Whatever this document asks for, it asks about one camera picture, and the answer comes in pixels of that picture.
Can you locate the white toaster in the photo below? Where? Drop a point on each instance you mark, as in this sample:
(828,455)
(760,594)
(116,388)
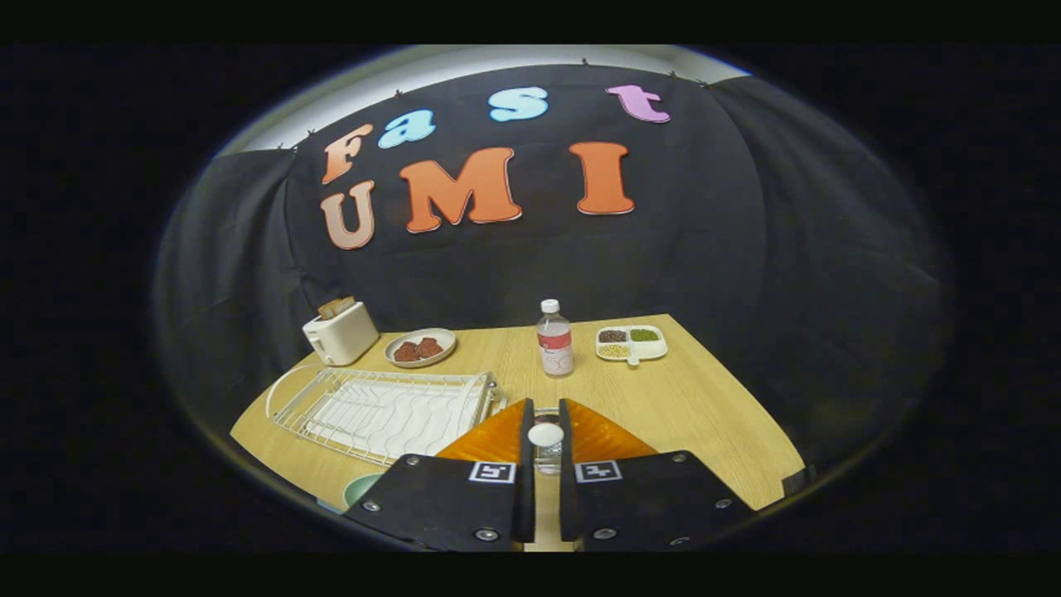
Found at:
(341,336)

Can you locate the white round plate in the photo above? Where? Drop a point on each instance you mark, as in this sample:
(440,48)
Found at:
(443,336)

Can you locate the black backdrop cloth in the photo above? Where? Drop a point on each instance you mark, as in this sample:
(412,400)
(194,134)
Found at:
(746,249)

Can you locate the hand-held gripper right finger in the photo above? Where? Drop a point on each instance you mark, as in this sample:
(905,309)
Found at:
(642,502)

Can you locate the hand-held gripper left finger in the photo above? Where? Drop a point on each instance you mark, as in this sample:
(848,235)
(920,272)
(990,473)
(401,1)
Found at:
(448,502)

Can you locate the clear water bottle red label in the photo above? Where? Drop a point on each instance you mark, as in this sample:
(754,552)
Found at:
(554,340)

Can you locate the brown toast slice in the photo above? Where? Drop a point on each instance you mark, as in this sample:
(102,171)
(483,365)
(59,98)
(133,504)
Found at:
(344,304)
(328,309)

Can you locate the white divided dish with beans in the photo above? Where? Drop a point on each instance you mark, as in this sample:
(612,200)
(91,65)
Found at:
(651,348)

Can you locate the brown meat piece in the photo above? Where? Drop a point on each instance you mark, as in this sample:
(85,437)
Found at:
(406,352)
(430,347)

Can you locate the light green plate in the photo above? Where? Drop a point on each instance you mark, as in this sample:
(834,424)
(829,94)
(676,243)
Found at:
(360,489)

